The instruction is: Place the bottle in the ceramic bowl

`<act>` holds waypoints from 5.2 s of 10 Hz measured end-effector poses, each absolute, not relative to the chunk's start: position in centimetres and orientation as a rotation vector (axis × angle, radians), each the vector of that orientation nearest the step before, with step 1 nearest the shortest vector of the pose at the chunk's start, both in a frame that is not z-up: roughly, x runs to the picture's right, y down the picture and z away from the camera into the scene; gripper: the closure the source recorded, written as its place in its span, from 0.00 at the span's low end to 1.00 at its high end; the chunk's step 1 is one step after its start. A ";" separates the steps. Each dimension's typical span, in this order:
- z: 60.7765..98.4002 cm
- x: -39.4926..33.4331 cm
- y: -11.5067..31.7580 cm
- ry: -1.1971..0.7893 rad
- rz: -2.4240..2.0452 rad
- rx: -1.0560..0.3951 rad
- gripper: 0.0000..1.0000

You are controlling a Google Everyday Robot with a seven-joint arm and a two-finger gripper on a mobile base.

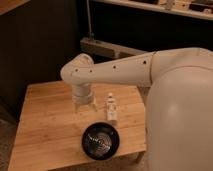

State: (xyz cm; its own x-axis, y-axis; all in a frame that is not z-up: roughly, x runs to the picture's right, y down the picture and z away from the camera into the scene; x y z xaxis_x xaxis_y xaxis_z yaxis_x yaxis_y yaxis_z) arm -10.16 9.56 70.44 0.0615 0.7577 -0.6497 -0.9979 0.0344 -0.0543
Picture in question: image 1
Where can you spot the grey metal beam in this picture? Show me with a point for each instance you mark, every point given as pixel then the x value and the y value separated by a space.
pixel 105 49

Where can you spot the metal pole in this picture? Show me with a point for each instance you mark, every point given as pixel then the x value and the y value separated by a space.
pixel 90 31

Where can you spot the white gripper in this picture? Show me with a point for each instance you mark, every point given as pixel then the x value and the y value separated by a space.
pixel 82 95

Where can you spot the wooden table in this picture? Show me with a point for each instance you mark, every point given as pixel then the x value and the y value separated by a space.
pixel 50 128

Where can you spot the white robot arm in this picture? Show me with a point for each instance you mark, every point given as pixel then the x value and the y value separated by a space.
pixel 179 105

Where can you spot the black ceramic bowl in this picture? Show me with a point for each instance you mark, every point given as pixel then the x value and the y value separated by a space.
pixel 100 141

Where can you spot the small white bottle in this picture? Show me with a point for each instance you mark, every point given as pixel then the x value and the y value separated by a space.
pixel 111 108

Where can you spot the wooden shelf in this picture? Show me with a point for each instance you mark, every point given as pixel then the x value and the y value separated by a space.
pixel 187 8

